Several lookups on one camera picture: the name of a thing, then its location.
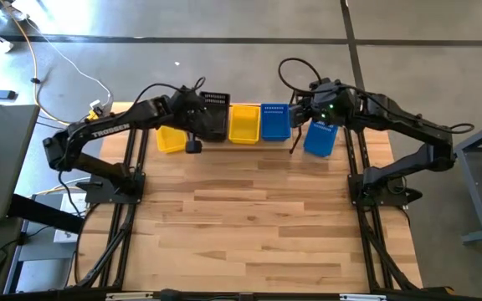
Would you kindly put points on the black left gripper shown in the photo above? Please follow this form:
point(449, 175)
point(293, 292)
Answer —
point(191, 115)

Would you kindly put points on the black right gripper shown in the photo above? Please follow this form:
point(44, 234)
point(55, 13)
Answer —
point(320, 104)

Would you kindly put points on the blue slotted plastic basket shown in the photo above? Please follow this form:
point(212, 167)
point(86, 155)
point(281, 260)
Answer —
point(275, 125)
point(320, 140)

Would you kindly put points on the yellow slotted plastic basket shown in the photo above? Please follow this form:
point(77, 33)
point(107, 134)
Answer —
point(244, 125)
point(170, 141)

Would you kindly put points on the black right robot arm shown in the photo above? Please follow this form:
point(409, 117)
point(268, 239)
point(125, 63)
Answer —
point(412, 125)

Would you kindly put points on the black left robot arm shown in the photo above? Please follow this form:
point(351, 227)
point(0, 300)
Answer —
point(107, 129)

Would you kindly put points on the black slotted plastic basket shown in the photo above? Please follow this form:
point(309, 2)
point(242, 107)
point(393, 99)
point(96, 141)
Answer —
point(220, 125)

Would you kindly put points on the white plug adapter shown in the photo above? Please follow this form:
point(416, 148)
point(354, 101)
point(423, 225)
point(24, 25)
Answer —
point(98, 104)

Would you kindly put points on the white paper sheet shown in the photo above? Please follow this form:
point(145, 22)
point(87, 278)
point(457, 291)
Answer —
point(71, 209)

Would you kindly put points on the black desk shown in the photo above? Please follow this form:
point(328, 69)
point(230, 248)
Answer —
point(2, 159)

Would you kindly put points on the black left frame rails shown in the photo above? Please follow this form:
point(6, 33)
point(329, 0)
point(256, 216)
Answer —
point(131, 140)

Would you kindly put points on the black frame rails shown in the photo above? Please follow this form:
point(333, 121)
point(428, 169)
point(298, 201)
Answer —
point(385, 255)
point(131, 140)

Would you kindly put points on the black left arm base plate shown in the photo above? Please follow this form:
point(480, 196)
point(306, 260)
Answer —
point(98, 192)

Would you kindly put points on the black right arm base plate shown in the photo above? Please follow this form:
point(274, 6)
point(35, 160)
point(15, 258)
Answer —
point(391, 197)

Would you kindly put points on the black right frame rails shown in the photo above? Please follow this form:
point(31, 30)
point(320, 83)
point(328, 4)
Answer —
point(385, 255)

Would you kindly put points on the black table edge rail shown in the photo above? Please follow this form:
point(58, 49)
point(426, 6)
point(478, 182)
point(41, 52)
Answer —
point(266, 297)

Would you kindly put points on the grey metal table frame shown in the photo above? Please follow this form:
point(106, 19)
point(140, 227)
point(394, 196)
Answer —
point(475, 196)

